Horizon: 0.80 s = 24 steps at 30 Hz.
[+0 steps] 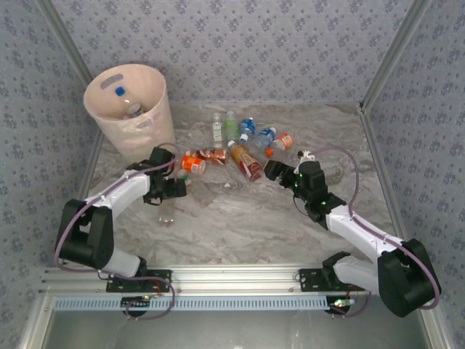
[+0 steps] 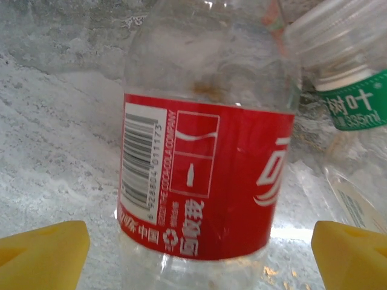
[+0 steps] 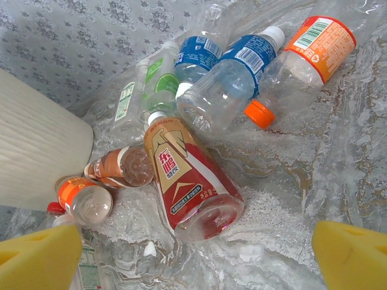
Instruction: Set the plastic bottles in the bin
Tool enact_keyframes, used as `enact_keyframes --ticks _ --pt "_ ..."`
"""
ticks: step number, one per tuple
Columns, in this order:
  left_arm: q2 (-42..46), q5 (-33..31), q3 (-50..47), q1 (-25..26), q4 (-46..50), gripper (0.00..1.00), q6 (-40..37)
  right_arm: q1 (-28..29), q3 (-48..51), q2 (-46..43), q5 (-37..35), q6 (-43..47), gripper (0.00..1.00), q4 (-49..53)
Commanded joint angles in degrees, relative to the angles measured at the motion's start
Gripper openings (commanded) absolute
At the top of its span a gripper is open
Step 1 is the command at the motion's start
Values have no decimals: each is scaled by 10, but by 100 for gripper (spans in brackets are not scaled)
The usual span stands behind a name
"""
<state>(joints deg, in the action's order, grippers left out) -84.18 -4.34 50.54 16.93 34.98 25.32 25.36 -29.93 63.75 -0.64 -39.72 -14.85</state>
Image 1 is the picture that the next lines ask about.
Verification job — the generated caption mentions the clear bottle green cap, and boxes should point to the clear bottle green cap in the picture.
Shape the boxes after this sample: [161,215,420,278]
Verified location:
[177,169,219,208]

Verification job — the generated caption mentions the clear cola bottle red label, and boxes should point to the clear cola bottle red label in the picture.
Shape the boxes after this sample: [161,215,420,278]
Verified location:
[157,196,178,227]

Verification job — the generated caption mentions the bottle with large orange label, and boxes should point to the bottle with large orange label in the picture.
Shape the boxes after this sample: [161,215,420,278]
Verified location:
[179,154,207,176]

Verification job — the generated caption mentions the tea bottle red tan label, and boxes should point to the tea bottle red tan label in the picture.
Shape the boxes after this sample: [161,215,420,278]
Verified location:
[227,140,267,183]

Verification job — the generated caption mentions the small bottle orange label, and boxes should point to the small bottle orange label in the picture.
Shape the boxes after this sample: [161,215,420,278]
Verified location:
[264,132,294,159]

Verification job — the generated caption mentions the clear bottle blue label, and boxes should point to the clear bottle blue label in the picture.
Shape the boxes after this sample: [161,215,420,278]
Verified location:
[253,127,278,150]

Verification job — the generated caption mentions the copper brown Nescafe bottle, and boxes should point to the copper brown Nescafe bottle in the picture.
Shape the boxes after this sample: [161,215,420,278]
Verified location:
[185,146,230,167]

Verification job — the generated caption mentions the blue Pocari Sweat bottle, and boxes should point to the blue Pocari Sweat bottle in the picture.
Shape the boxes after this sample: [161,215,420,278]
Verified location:
[238,118,257,144]

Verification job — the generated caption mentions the bottle blue yellow label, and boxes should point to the bottle blue yellow label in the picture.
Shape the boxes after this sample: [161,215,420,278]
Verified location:
[114,86,145,118]

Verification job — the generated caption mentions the pink plastic bin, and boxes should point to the pink plastic bin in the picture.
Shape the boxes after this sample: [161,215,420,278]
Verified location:
[82,63,178,165]

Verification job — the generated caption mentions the clear bottle light green label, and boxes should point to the clear bottle light green label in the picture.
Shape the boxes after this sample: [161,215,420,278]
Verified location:
[225,111,240,142]

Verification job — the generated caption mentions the clear bottle white green label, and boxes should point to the clear bottle white green label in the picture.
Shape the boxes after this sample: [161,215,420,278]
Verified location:
[211,111,224,143]

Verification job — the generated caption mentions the small black controller board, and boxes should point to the small black controller board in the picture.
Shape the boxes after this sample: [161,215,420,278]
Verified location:
[121,296,151,317]
[325,296,355,316]

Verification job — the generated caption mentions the grey metal lower panel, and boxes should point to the grey metal lower panel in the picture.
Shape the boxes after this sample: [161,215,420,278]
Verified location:
[45,310,429,349]

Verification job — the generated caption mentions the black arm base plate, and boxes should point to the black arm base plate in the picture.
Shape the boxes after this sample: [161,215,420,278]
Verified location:
[298,268,365,293]
[105,269,173,294]

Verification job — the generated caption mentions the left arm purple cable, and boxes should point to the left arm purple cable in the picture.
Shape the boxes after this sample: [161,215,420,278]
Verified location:
[53,143,182,321]

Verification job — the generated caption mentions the aluminium mounting rail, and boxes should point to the aluminium mounting rail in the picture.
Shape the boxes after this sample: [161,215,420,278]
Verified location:
[38,264,436,296]

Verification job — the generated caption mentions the grey slotted cable duct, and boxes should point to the grey slotted cable duct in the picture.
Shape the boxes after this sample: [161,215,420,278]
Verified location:
[53,294,330,312]

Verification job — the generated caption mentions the aluminium frame post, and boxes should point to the aluminium frame post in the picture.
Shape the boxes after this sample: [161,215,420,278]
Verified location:
[36,0,96,87]
[357,0,434,114]

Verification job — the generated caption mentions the aluminium frame leg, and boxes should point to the aluminium frame leg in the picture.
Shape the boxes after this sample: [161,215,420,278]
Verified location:
[17,294,55,349]
[416,294,453,349]

